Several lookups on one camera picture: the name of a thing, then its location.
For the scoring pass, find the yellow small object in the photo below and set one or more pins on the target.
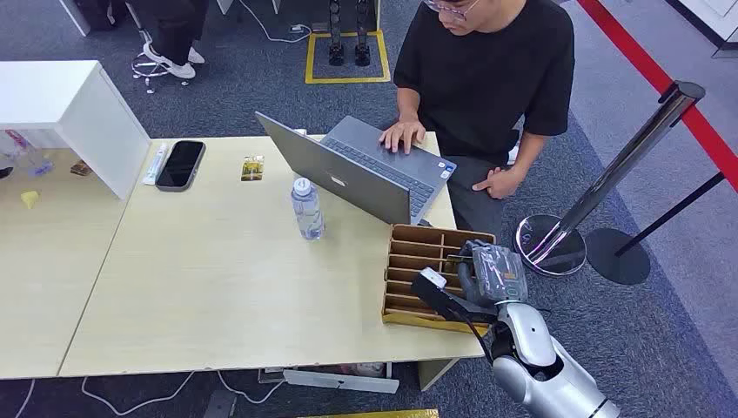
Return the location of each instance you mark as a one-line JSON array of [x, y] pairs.
[[29, 199]]

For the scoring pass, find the chrome stool base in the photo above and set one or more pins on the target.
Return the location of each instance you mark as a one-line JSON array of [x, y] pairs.
[[151, 69]]

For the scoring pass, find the chrome stanchion post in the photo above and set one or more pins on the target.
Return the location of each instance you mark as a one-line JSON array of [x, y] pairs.
[[599, 184]]

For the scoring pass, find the black robot legs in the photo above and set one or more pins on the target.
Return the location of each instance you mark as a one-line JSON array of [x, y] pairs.
[[349, 32]]

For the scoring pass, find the black smartphone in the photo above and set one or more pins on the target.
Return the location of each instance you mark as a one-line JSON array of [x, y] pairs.
[[180, 165]]

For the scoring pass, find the seated person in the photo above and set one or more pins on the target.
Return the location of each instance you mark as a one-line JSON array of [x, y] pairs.
[[173, 34]]

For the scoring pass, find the person's right hand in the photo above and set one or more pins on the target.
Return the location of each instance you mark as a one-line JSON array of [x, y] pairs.
[[402, 134]]

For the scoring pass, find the grey laptop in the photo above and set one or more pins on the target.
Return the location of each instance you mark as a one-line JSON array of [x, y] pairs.
[[357, 170]]

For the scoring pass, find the white power strip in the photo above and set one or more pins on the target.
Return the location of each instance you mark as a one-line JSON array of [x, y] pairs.
[[340, 381]]

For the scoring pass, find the small brown packet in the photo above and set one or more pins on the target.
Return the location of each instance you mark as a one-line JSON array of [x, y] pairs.
[[81, 168]]

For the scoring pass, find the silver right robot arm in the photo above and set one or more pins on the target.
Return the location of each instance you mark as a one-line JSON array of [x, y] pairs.
[[542, 363]]

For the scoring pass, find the small gold packet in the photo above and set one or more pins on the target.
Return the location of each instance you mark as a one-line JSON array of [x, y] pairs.
[[252, 168]]

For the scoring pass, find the white tube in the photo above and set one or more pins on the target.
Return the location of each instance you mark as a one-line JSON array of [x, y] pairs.
[[155, 164]]

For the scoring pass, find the person's hand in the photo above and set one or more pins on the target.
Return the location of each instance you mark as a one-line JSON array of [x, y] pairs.
[[402, 134], [499, 182]]

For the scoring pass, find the white shelf box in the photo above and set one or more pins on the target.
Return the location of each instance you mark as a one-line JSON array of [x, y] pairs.
[[75, 115]]

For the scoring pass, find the black stanchion post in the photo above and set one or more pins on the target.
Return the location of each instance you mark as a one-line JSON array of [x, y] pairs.
[[640, 239]]

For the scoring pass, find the brown wooden slotted organizer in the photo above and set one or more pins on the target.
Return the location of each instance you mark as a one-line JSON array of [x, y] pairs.
[[412, 271]]

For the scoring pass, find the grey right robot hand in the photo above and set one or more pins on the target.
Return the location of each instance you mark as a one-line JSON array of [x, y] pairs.
[[499, 277]]

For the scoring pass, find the person's left hand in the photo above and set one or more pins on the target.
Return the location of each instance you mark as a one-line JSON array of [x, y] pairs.
[[499, 182]]

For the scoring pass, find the clear plastic water bottle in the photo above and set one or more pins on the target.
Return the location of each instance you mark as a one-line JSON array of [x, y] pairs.
[[307, 210]]

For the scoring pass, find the clear plastic bag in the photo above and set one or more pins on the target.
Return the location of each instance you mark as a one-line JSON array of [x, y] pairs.
[[23, 153]]

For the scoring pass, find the red barrier belt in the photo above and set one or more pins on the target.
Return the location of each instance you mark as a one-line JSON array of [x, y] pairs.
[[657, 78]]

